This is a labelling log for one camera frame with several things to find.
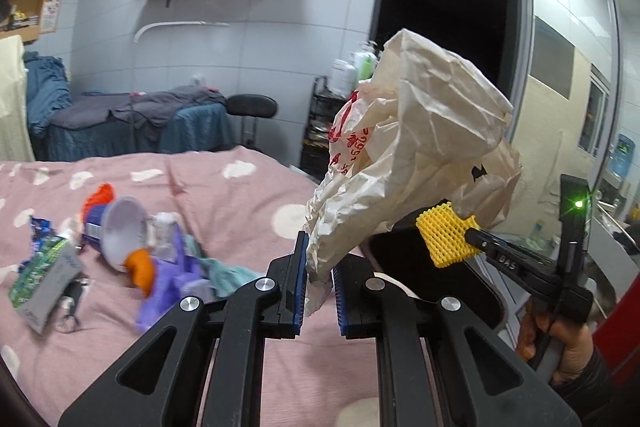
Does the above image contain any yellow foam fruit net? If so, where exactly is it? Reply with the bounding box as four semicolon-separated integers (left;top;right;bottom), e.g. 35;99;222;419
416;202;480;269

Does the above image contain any purple instant noodle cup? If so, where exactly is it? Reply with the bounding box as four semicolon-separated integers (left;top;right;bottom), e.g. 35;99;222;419
82;196;149;272

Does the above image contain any white paper bag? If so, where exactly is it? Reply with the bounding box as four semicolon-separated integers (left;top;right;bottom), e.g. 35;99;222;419
304;29;522;315

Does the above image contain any right hand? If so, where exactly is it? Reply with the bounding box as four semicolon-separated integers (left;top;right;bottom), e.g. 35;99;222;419
515;298;594;386

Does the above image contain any teal plastic wrapper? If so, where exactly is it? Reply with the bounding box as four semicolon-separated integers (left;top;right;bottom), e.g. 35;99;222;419
184;234;262;301

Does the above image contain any purple plastic bag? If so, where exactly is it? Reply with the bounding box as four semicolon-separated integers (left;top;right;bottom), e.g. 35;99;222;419
136;225;214;334

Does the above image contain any blue water dispenser bottle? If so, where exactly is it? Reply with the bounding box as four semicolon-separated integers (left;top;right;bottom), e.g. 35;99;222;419
608;133;636;180

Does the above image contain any pink polka dot bed cover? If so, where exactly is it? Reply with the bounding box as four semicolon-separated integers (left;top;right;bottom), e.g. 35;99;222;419
1;147;378;426

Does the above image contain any green and grey snack box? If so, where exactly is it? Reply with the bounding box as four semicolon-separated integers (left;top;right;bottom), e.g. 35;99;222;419
9;236;85;335

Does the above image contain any massage bed with blue cover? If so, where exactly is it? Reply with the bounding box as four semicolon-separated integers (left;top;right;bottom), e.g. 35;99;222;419
27;86;233;161

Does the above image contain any blue snack wrapper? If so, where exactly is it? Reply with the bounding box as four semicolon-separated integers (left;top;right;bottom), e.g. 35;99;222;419
18;217;55;272

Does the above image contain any black stool chair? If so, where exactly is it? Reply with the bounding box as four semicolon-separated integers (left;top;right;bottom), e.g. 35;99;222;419
227;94;279;150

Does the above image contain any black storage trolley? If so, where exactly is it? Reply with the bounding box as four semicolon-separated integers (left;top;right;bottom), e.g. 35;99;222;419
298;76;346;182

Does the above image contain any white pump bottle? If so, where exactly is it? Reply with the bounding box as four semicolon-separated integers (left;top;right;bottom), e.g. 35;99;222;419
328;58;357;98

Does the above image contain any green lotion bottle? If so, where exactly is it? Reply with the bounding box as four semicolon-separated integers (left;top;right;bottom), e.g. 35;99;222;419
354;41;378;80

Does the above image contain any cream cloth on rack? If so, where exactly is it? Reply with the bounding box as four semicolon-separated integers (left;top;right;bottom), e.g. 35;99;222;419
0;36;35;162

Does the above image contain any pile of blue towels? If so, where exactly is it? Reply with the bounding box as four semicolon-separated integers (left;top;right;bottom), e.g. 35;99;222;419
23;51;72;138

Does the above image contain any white curved wall rail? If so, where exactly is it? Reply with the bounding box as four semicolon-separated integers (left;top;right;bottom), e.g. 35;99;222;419
132;20;230;44

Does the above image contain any wall poster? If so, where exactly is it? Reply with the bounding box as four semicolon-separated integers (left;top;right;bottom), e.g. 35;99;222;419
40;0;63;34

